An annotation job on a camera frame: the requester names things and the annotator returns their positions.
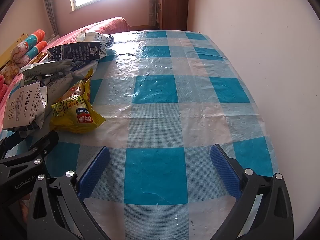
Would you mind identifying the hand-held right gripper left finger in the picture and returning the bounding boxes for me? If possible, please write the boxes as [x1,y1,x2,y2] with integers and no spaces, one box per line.
[26,145,112,240]

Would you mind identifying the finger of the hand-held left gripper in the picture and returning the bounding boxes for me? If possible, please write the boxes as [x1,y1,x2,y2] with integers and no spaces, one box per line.
[0,131,59,174]
[0,139,12,158]

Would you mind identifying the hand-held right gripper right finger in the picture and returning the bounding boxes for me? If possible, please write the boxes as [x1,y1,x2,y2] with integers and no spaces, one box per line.
[210,144,294,240]

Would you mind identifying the white cardboard box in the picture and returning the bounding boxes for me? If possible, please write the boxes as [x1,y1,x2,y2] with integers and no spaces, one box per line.
[2,81,48,132]

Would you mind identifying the white blue foil bag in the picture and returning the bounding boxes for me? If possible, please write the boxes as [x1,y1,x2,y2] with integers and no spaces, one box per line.
[19,59,94,93]

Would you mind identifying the yellow snack bag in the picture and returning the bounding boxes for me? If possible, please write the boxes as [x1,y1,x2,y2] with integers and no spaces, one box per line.
[49,69,107,134]

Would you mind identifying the red printed pillow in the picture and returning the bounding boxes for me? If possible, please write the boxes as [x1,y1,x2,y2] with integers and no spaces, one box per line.
[0,75,9,100]

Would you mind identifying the beige floral pillow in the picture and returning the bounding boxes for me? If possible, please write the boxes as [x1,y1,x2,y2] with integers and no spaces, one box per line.
[0,60,21,85]

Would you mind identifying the blue checked plastic tablecloth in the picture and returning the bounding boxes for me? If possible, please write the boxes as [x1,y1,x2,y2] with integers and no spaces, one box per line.
[0,30,280,240]

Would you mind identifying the brown crumpled cloth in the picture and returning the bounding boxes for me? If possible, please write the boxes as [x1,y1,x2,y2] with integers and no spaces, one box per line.
[30,52,48,65]

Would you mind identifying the orange teal rolled quilt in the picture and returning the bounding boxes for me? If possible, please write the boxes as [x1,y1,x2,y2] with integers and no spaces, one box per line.
[11,29,46,55]
[15,41,48,65]

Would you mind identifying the dark blue milk carton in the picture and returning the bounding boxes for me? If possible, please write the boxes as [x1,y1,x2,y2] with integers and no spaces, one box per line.
[47,41,107,62]

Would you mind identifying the yellow headboard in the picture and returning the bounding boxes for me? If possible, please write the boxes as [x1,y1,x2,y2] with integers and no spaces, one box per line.
[0,33,28,68]

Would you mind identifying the white blue Magicday bag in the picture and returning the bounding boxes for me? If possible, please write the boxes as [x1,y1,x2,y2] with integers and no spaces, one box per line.
[76,31,115,48]

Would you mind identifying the pink bed blanket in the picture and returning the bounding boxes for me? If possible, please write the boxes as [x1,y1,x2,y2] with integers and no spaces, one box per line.
[0,17,130,130]

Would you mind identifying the brown wooden cabinet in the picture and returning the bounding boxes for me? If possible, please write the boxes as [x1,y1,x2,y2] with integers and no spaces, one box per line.
[155,0,189,30]

